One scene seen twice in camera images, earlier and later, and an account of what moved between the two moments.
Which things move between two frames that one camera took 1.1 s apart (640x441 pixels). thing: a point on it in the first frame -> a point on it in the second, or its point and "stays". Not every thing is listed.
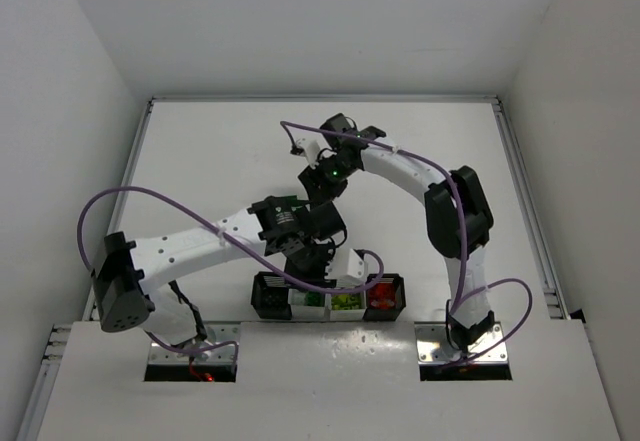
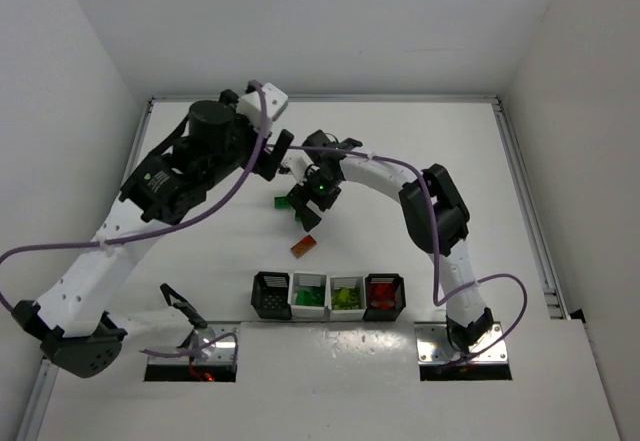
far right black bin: [385, 298] stays
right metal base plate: [433, 345] stays
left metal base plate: [215, 334] stays
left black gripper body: [304, 265] -> [273, 156]
